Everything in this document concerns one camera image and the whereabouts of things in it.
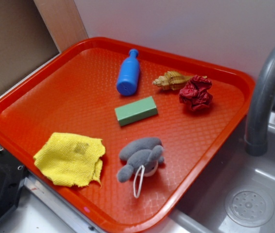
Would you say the green wooden block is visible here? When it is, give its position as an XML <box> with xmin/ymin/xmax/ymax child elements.
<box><xmin>115</xmin><ymin>97</ymin><xmax>158</xmax><ymax>126</ymax></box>

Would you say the crumpled red cloth ball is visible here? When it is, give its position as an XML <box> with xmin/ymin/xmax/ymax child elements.
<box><xmin>178</xmin><ymin>75</ymin><xmax>213</xmax><ymax>112</ymax></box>

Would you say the yellow knitted cloth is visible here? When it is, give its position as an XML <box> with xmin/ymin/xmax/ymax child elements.
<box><xmin>34</xmin><ymin>133</ymin><xmax>106</xmax><ymax>187</ymax></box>

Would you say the gray curved faucet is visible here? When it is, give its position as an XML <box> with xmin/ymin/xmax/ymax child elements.
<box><xmin>244</xmin><ymin>48</ymin><xmax>275</xmax><ymax>156</ymax></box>

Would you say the brown cardboard panel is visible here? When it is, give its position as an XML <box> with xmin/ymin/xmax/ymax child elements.
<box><xmin>0</xmin><ymin>0</ymin><xmax>87</xmax><ymax>95</ymax></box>

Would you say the red plastic tray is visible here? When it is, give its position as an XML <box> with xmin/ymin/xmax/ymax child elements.
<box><xmin>0</xmin><ymin>37</ymin><xmax>255</xmax><ymax>233</ymax></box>

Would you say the blue plastic toy bottle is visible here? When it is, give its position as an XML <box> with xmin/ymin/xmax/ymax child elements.
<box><xmin>116</xmin><ymin>49</ymin><xmax>140</xmax><ymax>96</ymax></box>

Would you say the gray plush animal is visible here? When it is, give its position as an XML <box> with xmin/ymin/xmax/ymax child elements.
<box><xmin>117</xmin><ymin>137</ymin><xmax>165</xmax><ymax>199</ymax></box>

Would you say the tan spiral seashell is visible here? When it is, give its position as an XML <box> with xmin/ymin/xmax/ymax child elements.
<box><xmin>153</xmin><ymin>71</ymin><xmax>194</xmax><ymax>91</ymax></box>

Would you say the round sink drain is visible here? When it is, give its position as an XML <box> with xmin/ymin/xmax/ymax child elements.
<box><xmin>224</xmin><ymin>186</ymin><xmax>274</xmax><ymax>228</ymax></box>

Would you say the gray plastic sink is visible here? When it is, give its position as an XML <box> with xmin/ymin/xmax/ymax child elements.
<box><xmin>171</xmin><ymin>106</ymin><xmax>275</xmax><ymax>233</ymax></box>

